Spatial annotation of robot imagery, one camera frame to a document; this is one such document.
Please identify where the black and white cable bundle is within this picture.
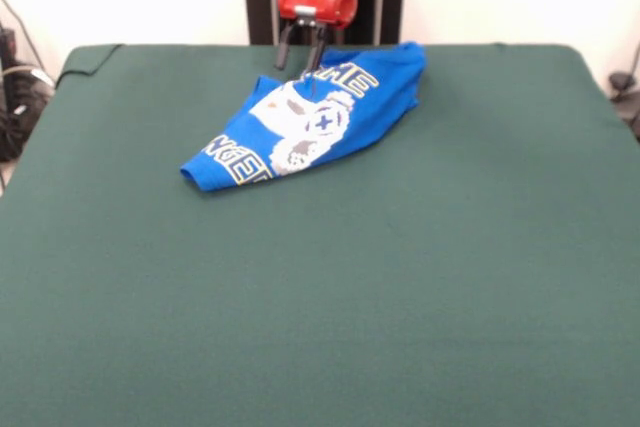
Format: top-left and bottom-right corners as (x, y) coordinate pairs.
(0, 0), (56, 193)

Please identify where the blue printed T-shirt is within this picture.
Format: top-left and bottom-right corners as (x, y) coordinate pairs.
(178, 40), (429, 194)

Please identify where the dark green table cloth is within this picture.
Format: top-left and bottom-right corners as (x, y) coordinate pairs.
(0, 42), (640, 427)

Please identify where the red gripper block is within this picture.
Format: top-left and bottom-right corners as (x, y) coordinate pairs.
(273, 0), (359, 74)

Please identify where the black cable plug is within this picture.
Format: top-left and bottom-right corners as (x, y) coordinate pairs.
(607, 41), (640, 143)

